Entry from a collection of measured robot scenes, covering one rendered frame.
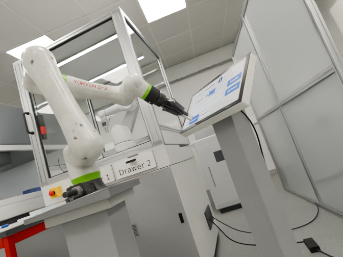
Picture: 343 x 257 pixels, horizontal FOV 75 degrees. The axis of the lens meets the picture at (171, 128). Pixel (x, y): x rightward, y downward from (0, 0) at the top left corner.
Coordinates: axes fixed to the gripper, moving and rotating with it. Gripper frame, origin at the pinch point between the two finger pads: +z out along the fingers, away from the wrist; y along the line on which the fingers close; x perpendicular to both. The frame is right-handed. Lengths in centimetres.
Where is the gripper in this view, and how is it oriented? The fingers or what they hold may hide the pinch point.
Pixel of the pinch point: (187, 116)
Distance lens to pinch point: 128.8
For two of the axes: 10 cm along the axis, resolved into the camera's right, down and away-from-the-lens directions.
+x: -2.9, 8.4, -4.6
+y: -4.7, 2.9, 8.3
